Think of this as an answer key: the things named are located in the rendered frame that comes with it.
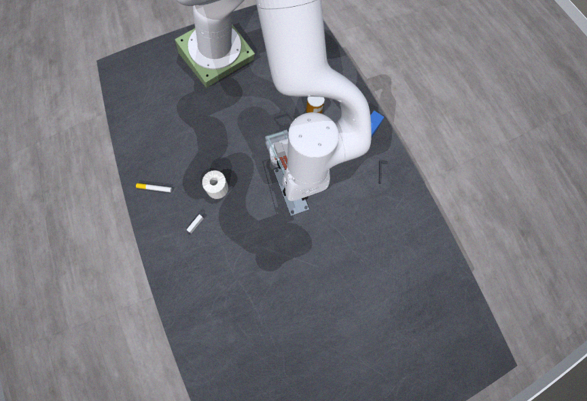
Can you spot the blue rectangular block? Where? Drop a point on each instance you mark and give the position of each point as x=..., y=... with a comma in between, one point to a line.
x=376, y=120

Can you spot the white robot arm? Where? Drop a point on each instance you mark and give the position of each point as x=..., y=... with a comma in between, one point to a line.
x=294, y=37

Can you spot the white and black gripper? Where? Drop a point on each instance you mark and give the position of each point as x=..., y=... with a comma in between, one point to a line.
x=294, y=192

